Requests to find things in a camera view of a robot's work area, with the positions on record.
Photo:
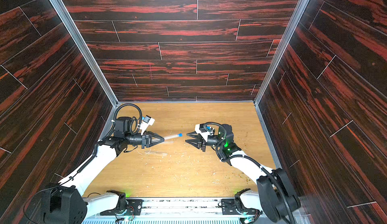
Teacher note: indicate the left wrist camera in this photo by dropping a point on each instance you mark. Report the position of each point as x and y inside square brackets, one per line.
[145, 123]

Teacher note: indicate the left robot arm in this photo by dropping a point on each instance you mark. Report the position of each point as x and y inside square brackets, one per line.
[63, 203]

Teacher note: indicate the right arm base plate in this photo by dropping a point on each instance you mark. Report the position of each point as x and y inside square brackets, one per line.
[231, 206]

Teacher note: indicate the aluminium front rail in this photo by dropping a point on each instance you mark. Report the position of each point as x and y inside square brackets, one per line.
[198, 210]

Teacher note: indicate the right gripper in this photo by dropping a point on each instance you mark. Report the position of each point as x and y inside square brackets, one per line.
[204, 141]

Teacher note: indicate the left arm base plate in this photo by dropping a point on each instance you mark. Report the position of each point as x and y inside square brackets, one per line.
[131, 208]

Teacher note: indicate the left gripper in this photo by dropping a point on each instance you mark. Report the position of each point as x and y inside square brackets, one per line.
[160, 139]

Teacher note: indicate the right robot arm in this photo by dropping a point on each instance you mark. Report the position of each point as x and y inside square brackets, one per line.
[275, 196]

